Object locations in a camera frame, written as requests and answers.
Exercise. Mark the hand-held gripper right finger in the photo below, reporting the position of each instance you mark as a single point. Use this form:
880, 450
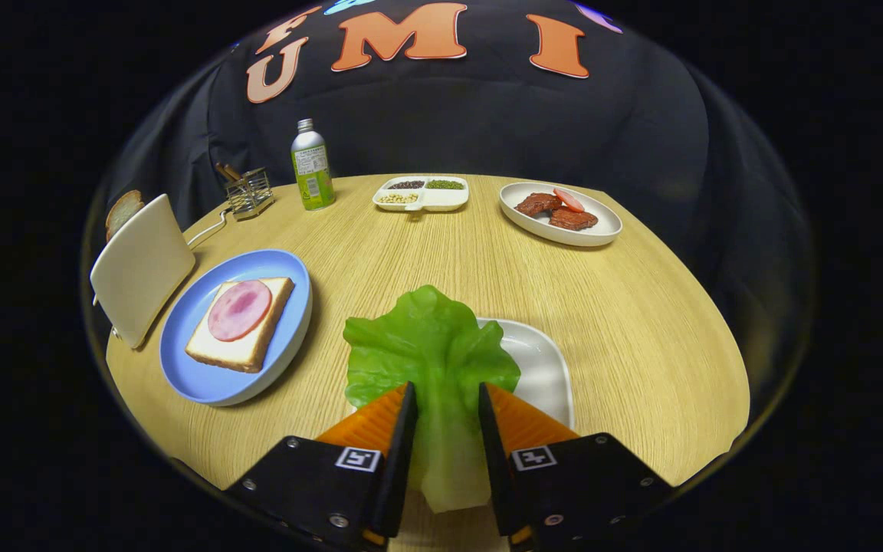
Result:
497, 468

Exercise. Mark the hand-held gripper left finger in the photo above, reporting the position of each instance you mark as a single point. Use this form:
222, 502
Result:
399, 460

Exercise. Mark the green lettuce leaf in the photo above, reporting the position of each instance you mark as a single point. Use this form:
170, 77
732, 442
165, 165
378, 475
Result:
426, 345

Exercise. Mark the toasted bread slice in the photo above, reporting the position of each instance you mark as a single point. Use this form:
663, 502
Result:
123, 211

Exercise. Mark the white square plate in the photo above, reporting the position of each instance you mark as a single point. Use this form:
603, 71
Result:
541, 368

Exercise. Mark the white square bread slice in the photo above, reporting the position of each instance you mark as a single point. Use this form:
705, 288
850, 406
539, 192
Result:
215, 349

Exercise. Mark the blue plate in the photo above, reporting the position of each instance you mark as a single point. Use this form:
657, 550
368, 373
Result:
204, 368

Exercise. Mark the pink ham slice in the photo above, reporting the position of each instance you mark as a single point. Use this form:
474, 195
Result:
241, 310

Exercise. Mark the brown meat piece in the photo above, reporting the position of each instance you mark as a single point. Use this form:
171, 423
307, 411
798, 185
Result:
573, 219
537, 204

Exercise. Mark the pile of yellow beans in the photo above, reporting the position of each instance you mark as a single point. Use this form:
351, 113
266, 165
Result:
398, 198

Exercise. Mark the white oval plate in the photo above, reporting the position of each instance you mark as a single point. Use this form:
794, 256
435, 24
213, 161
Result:
602, 226

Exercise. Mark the white divided dish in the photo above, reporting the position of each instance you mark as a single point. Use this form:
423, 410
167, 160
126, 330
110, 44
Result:
448, 199

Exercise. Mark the pile of dark beans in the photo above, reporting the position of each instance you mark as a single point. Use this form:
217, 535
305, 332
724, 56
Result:
406, 185

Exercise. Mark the red food slice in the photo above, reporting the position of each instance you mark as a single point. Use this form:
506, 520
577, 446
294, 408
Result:
569, 199

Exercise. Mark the pile of green beans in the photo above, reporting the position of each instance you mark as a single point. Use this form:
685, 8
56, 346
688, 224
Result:
445, 185

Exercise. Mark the silver bottle green label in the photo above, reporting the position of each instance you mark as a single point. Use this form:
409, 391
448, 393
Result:
313, 176

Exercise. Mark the white toaster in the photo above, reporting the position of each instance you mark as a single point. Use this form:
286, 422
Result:
142, 268

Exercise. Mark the wooden sticks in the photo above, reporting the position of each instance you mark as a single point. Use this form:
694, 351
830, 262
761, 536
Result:
228, 172

